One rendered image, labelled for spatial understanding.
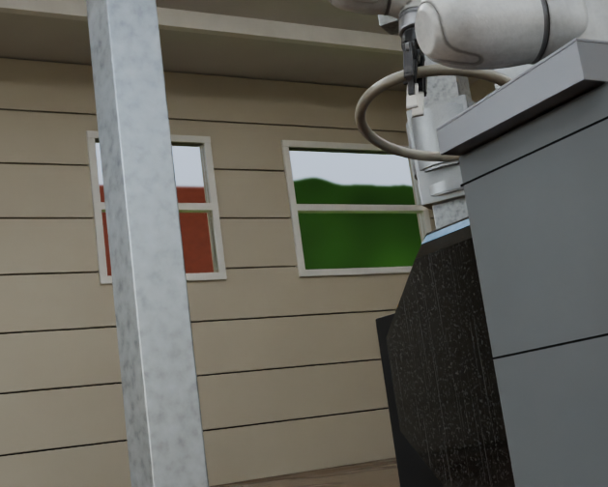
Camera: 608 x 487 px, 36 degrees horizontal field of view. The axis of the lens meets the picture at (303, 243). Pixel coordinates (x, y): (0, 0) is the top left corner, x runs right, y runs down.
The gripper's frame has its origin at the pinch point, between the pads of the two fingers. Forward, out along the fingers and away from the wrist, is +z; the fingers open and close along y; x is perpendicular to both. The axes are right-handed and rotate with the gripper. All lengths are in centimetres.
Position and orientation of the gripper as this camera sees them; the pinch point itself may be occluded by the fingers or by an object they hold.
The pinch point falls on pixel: (415, 100)
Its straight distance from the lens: 246.3
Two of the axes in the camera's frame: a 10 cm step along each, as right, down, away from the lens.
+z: -0.5, 9.1, -4.1
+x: -9.0, 1.3, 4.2
